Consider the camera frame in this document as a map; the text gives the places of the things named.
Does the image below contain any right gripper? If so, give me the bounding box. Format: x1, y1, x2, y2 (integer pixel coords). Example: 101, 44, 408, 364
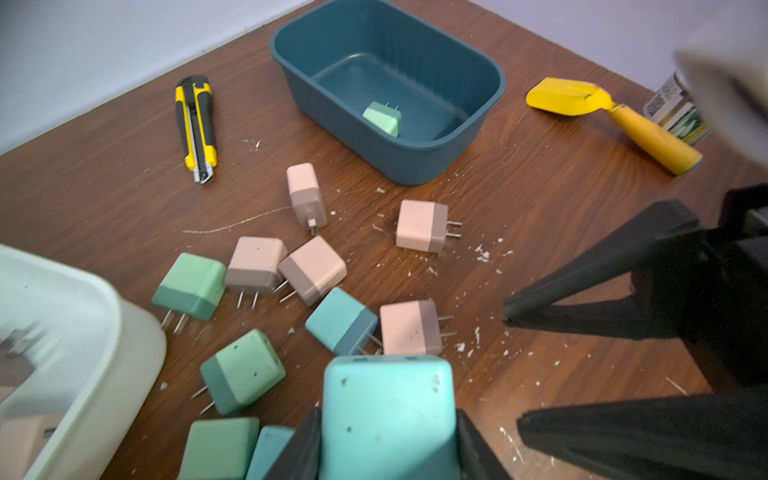
503, 184, 767, 479

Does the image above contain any green plug bottom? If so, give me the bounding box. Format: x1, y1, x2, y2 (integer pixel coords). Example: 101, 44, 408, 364
178, 417, 260, 479

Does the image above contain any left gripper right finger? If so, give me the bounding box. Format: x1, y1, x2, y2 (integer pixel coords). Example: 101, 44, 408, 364
456, 409, 512, 480

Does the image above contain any light teal plug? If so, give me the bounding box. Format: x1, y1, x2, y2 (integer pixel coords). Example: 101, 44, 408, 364
319, 355, 462, 479

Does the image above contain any metal tin can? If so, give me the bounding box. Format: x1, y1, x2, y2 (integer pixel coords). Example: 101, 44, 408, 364
641, 70, 711, 146

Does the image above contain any teal plug bottom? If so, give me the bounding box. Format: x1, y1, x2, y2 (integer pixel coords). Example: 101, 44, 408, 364
245, 425, 295, 480

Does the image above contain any yellow toy shovel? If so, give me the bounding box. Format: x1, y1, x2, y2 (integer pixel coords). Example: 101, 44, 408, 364
525, 77, 703, 176

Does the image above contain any white storage box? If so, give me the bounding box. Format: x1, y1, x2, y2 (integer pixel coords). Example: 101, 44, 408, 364
1, 246, 167, 479

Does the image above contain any green plug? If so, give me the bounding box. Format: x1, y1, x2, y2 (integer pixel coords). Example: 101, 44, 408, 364
191, 329, 286, 416
178, 417, 260, 479
363, 101, 402, 137
152, 253, 226, 333

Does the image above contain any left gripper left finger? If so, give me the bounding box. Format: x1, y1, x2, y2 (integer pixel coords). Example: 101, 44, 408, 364
265, 407, 322, 480

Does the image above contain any pink plug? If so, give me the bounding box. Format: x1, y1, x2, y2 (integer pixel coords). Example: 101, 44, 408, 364
1, 414, 63, 479
277, 235, 347, 307
286, 163, 327, 236
395, 199, 463, 254
225, 236, 288, 309

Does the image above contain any yellow black utility knife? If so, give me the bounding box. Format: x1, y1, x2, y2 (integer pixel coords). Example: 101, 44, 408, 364
175, 75, 218, 184

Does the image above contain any teal storage box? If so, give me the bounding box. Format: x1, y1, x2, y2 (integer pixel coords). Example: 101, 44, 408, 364
270, 1, 505, 186

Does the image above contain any green plug top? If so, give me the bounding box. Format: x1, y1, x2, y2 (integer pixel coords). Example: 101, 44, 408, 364
152, 253, 226, 333

